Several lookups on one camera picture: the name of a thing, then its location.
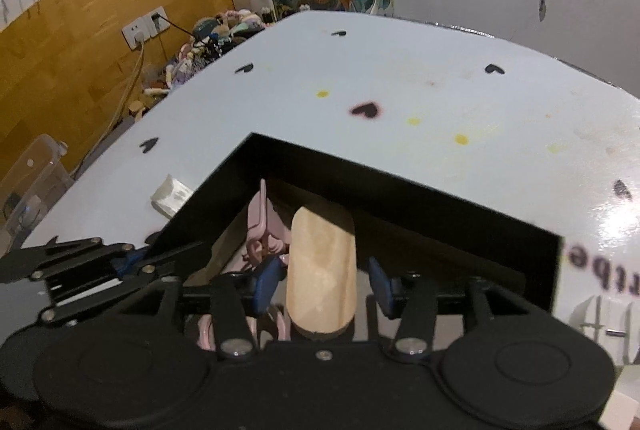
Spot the beige cable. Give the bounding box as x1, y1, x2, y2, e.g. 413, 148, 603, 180
75, 41, 147, 176

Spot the pink plastic clip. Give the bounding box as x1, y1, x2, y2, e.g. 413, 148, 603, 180
197, 179, 293, 351

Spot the white wall socket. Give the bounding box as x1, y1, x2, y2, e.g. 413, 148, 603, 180
142, 6, 169, 34
122, 22, 151, 51

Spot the pile of plush toys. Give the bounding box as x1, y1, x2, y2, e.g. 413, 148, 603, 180
142, 9, 273, 98

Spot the clear plastic container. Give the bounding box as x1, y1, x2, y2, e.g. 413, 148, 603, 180
0, 134, 74, 253

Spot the rounded wooden block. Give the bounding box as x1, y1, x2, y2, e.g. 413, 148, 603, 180
286, 206, 357, 341

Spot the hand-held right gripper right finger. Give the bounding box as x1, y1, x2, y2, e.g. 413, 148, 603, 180
368, 256, 551, 362

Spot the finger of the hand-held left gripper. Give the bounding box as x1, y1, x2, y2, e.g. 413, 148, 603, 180
40, 239, 212, 327
0, 236, 148, 285

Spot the white storage box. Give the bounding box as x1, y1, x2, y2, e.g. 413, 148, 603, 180
231, 0, 274, 20

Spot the black cable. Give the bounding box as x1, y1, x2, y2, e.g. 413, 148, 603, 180
154, 14, 197, 37

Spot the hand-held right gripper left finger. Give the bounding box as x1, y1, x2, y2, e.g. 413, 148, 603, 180
117, 256, 287, 362

